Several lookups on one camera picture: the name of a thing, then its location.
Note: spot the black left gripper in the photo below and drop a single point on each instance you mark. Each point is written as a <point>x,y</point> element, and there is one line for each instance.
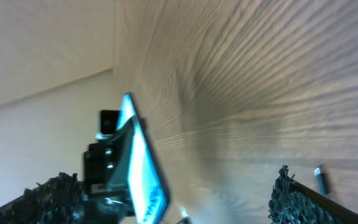
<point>106,165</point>

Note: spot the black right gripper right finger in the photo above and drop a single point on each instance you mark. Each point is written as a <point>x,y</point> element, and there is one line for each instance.
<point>293,202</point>

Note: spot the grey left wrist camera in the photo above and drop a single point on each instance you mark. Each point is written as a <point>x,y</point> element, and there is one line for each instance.
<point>107,123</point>

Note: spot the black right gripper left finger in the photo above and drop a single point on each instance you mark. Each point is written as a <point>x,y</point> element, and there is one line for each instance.
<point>51,202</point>

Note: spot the Samsung Galaxy smartphone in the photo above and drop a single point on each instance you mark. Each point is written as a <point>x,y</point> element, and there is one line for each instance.
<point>147,183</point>

